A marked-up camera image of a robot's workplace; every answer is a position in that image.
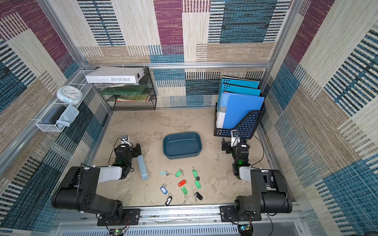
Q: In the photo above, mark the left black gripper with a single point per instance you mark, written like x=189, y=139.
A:
x=139, y=152

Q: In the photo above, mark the teal spiral notebook back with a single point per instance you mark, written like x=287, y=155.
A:
x=240, y=82

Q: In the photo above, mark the key with red tag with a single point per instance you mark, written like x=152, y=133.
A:
x=182, y=183

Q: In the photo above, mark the green book on shelf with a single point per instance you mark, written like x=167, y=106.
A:
x=126, y=90

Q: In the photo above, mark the black wire shelf rack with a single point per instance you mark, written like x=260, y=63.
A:
x=132, y=106

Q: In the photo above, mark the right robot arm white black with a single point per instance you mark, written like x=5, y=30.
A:
x=269, y=187

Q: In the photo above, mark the round white clock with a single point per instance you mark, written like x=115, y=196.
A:
x=69, y=94

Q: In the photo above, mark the aluminium front rail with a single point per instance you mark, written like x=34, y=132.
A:
x=188, y=220

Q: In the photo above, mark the key with blue tag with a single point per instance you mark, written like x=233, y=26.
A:
x=163, y=188

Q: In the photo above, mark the light blue rectangular case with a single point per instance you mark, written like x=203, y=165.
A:
x=143, y=167

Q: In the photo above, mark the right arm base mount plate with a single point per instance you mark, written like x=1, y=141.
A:
x=230, y=214

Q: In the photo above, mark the key with green tag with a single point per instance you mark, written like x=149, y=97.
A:
x=179, y=173
x=195, y=173
x=197, y=183

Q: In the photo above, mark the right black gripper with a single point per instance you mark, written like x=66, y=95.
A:
x=227, y=145

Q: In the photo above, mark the light blue cloth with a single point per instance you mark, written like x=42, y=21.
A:
x=67, y=117

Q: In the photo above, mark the white folio box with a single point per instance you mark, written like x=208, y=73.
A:
x=115, y=75

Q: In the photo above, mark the key with black white tag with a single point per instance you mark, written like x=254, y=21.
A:
x=169, y=199

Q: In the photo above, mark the white wire wall basket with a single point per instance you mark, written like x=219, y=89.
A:
x=79, y=81

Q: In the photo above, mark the teal plastic storage box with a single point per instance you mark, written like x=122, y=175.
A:
x=182, y=145

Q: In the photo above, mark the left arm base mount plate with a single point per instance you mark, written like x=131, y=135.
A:
x=123, y=217

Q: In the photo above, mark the blue clip file folder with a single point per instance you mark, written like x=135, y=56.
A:
x=233, y=107

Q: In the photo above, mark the dark blue pouch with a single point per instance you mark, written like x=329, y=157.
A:
x=54, y=115

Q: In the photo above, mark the key with teal tag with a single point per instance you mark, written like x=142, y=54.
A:
x=164, y=173

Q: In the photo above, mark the colourful magazine on shelf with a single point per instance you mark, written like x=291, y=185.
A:
x=133, y=98

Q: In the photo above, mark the black mesh file holder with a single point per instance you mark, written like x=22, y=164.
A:
x=247, y=126

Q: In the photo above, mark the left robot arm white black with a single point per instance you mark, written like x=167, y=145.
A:
x=77, y=191

